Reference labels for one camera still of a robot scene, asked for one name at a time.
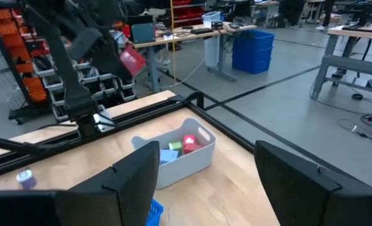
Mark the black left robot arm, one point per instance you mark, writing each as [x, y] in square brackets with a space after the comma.
[76, 94]

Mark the shelf with red bins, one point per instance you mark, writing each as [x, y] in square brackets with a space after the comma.
[189, 14]

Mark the white waste bin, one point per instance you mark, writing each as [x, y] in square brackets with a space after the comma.
[211, 53]

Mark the light blue note pad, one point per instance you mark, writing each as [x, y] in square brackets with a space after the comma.
[168, 156]

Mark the teal laptop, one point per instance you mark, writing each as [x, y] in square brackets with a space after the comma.
[143, 33]

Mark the grey workbench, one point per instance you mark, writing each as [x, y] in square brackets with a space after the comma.
[352, 64]

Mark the wooden desk with grey legs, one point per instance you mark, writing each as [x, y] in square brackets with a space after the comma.
[186, 35]

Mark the blue stacked crates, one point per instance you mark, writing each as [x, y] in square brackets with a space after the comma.
[252, 51]

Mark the blue slotted plastic basket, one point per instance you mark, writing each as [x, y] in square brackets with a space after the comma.
[154, 215]

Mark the light blue container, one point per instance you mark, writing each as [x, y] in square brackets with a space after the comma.
[211, 19]

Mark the black table frame rail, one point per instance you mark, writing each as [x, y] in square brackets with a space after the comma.
[142, 113]

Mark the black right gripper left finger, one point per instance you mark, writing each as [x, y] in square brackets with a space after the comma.
[73, 208]

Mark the small red box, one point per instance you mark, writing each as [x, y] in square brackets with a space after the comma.
[193, 148]

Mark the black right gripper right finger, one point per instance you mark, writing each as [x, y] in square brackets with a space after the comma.
[315, 204]

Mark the pink red block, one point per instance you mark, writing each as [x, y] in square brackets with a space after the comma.
[132, 61]

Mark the rack with orange bins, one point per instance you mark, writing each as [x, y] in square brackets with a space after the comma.
[32, 84]

